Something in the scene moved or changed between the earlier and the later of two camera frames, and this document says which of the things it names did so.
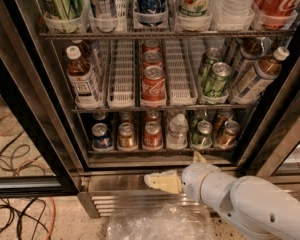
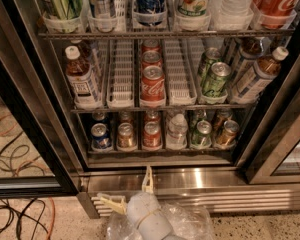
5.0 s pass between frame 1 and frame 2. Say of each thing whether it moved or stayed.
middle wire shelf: stayed
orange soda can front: stayed
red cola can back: stayed
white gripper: moved
